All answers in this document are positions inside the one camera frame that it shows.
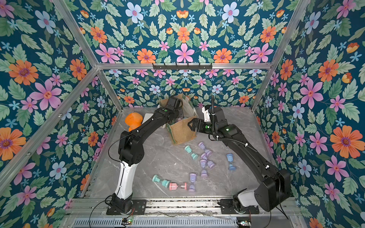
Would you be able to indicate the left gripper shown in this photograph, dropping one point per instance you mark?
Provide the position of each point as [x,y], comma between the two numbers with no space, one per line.
[178,108]

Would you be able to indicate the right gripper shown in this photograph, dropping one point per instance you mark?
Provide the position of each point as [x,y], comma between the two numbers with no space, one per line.
[194,124]

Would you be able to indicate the teal hourglass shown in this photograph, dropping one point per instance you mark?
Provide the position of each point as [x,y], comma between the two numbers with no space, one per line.
[189,150]
[165,183]

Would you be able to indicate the purple hourglass pair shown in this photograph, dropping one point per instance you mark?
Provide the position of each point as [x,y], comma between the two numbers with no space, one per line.
[206,164]

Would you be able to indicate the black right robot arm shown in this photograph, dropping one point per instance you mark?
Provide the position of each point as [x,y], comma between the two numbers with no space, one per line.
[274,184]

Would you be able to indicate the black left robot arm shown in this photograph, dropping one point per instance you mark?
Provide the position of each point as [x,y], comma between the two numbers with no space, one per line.
[131,153]

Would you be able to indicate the blue hourglass right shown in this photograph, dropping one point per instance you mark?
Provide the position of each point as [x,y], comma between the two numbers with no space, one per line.
[230,160]

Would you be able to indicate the purple hourglass front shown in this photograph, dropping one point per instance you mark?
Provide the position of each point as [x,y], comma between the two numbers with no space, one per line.
[192,178]

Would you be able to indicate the pink hourglass front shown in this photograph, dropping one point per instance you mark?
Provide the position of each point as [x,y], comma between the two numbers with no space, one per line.
[173,186]

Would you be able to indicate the white rectangular box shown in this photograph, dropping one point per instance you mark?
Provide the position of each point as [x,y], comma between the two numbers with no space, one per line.
[147,116]

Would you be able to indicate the orange plush toy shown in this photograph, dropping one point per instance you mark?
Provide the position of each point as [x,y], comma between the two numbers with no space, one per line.
[134,120]

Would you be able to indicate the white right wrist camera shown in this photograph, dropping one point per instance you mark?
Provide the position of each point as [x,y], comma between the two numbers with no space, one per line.
[206,114]

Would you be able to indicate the black hook rail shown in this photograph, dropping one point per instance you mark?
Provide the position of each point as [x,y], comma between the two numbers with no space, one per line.
[187,66]

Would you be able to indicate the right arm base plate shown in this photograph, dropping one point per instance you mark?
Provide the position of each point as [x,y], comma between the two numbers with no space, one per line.
[234,206]

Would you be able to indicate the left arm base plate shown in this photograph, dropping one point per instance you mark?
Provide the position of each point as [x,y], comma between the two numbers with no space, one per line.
[126,207]

